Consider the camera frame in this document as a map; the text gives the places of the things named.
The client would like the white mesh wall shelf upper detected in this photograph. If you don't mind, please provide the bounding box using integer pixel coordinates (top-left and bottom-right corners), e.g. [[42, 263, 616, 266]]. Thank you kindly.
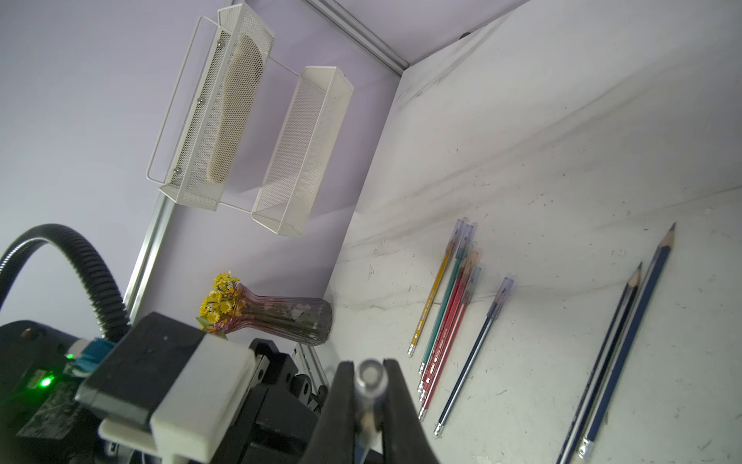
[[146, 1, 274, 211]]

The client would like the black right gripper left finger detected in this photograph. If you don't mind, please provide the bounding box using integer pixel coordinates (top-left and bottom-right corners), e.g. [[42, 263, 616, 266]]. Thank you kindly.
[[300, 362, 356, 464]]

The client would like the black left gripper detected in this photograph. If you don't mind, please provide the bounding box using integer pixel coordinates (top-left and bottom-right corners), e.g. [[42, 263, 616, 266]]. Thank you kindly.
[[208, 338, 384, 464]]

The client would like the cream glove in shelf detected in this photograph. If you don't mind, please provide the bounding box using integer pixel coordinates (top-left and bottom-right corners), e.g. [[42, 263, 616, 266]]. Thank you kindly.
[[207, 34, 265, 185]]

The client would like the white mesh wall shelf lower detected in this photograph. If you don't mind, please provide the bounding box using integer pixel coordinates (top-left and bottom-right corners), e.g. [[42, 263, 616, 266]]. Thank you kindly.
[[251, 66, 355, 238]]

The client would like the black corrugated cable conduit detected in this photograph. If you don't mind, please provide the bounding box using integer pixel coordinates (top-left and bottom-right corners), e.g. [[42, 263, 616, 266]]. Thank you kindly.
[[0, 222, 131, 343]]

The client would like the red pencil with orange cap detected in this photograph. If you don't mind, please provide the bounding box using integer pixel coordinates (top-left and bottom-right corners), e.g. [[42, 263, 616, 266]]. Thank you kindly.
[[419, 266, 481, 421]]

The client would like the red pencil with clear cap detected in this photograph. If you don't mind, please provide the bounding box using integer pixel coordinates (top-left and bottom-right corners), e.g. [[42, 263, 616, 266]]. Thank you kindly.
[[419, 249, 481, 403]]

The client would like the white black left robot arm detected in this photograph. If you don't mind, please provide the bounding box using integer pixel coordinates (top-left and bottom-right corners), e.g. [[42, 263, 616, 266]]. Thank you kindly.
[[1, 321, 328, 463]]

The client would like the pencil with pink cap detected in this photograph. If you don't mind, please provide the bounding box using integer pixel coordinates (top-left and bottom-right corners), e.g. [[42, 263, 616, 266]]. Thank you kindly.
[[578, 222, 676, 462]]

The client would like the artificial sunflower bouquet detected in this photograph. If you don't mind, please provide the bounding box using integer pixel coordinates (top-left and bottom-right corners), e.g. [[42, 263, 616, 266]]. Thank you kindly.
[[196, 272, 245, 336]]

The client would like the dark glass vase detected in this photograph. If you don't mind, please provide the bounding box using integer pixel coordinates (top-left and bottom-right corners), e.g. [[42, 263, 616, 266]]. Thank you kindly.
[[216, 283, 334, 346]]

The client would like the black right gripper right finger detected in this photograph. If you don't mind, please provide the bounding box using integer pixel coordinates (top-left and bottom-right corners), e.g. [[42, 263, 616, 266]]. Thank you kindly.
[[382, 359, 439, 464]]

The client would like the yellow pencil with clear cap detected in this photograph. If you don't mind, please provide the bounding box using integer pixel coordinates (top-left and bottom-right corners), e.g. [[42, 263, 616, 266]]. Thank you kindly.
[[407, 218, 467, 358]]

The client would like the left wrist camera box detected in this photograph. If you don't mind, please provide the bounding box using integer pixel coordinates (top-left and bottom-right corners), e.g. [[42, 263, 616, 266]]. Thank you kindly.
[[75, 313, 257, 463]]

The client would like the white mesh wall shelf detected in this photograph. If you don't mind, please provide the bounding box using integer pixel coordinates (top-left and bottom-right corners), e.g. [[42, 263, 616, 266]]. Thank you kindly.
[[251, 66, 355, 238], [146, 1, 274, 211]]

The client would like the blue pencil with blue cap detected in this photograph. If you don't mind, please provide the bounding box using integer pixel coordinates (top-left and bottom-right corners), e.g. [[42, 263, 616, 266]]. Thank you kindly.
[[434, 276, 515, 438]]

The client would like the pencil with purple cap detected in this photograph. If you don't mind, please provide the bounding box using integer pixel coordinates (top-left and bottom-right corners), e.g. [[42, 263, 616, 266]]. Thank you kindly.
[[556, 262, 643, 464]]

